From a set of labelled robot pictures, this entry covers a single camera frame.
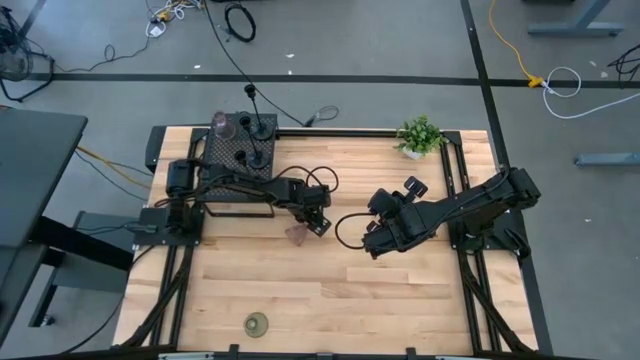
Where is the black perforated metal shelf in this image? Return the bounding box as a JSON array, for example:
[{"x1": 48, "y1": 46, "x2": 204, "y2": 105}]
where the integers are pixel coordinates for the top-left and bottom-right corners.
[{"x1": 193, "y1": 112, "x2": 279, "y2": 220}]

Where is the thin black floor cable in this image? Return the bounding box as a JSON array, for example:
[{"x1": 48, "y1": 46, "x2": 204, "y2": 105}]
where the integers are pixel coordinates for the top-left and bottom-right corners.
[{"x1": 53, "y1": 35, "x2": 152, "y2": 75}]

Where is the black desk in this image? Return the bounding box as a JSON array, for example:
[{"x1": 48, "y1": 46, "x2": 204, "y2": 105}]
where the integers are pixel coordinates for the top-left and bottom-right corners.
[{"x1": 0, "y1": 107, "x2": 89, "y2": 346}]

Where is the grey desk leg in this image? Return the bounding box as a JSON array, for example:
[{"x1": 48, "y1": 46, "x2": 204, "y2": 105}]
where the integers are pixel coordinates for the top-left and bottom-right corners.
[{"x1": 527, "y1": 0, "x2": 627, "y2": 38}]

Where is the black cable bundle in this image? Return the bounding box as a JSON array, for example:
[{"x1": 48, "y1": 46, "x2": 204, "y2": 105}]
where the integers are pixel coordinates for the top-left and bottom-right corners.
[{"x1": 606, "y1": 42, "x2": 640, "y2": 82}]

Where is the short black curved cable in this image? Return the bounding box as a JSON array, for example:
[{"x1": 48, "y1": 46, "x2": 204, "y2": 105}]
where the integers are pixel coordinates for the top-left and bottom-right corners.
[{"x1": 503, "y1": 227, "x2": 532, "y2": 260}]

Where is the grey floor bar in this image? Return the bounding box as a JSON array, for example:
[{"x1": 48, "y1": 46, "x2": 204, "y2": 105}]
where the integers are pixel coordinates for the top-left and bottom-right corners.
[{"x1": 573, "y1": 151, "x2": 640, "y2": 168}]

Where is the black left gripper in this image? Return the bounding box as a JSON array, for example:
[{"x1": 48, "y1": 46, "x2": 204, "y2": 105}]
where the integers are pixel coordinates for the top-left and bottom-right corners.
[{"x1": 279, "y1": 178, "x2": 333, "y2": 238}]

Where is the yellow extension cable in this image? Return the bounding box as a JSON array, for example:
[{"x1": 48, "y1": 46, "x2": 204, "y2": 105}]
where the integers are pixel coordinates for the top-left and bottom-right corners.
[{"x1": 488, "y1": 0, "x2": 546, "y2": 90}]

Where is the black aluminium table frame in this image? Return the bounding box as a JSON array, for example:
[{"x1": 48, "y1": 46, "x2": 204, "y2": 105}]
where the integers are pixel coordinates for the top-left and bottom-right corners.
[{"x1": 112, "y1": 124, "x2": 555, "y2": 360}]

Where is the coiled black cable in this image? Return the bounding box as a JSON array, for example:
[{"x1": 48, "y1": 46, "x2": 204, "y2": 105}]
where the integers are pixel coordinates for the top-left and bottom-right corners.
[{"x1": 223, "y1": 2, "x2": 258, "y2": 44}]

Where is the white floor cable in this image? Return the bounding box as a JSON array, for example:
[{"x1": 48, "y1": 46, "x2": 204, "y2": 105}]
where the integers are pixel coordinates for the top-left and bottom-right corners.
[{"x1": 541, "y1": 65, "x2": 640, "y2": 121}]

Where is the grey looped cable with plug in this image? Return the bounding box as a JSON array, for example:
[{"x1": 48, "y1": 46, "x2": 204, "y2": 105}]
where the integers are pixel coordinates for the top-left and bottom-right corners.
[{"x1": 303, "y1": 104, "x2": 341, "y2": 128}]

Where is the white cable bundle with adapter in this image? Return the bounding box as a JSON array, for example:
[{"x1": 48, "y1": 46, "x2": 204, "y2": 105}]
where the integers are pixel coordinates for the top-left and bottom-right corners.
[{"x1": 144, "y1": 0, "x2": 204, "y2": 40}]

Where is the grey desk base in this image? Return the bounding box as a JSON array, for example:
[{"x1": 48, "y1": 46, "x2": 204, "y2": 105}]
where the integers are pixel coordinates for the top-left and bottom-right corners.
[{"x1": 27, "y1": 209, "x2": 134, "y2": 329}]

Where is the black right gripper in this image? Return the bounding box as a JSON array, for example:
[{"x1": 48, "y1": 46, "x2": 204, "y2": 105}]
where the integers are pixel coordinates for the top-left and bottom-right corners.
[{"x1": 362, "y1": 175, "x2": 436, "y2": 259}]

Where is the small green potted plant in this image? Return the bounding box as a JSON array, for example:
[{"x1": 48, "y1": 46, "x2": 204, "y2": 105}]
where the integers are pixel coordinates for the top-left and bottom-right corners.
[{"x1": 394, "y1": 113, "x2": 447, "y2": 162}]

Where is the black floor fan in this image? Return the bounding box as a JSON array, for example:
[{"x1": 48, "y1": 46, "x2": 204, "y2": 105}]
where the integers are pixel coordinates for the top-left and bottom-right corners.
[{"x1": 0, "y1": 5, "x2": 56, "y2": 105}]

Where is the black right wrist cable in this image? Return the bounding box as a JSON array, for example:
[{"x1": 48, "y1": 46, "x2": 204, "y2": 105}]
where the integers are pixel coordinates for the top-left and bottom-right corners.
[{"x1": 333, "y1": 211, "x2": 374, "y2": 250}]

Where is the pink ribbed glass candle holder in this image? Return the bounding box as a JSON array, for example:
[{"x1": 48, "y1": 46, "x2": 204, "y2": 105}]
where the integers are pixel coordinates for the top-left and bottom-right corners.
[
  {"x1": 210, "y1": 110, "x2": 237, "y2": 142},
  {"x1": 284, "y1": 222, "x2": 311, "y2": 248}
]

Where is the long black floor cable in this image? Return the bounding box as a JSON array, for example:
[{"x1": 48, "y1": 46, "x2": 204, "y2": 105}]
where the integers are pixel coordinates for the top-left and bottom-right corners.
[{"x1": 202, "y1": 0, "x2": 309, "y2": 127}]

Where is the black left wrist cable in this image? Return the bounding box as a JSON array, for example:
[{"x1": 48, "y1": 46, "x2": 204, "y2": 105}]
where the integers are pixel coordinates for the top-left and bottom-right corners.
[{"x1": 277, "y1": 165, "x2": 340, "y2": 195}]

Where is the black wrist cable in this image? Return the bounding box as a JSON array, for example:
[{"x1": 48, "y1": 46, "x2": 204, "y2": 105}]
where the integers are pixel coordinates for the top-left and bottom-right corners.
[
  {"x1": 277, "y1": 165, "x2": 340, "y2": 195},
  {"x1": 333, "y1": 211, "x2": 374, "y2": 250}
]

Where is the tall black candlestick holder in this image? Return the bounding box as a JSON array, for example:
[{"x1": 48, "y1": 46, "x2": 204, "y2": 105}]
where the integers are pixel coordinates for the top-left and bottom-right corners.
[
  {"x1": 233, "y1": 150, "x2": 256, "y2": 181},
  {"x1": 238, "y1": 116, "x2": 271, "y2": 170},
  {"x1": 243, "y1": 84, "x2": 276, "y2": 143}
]

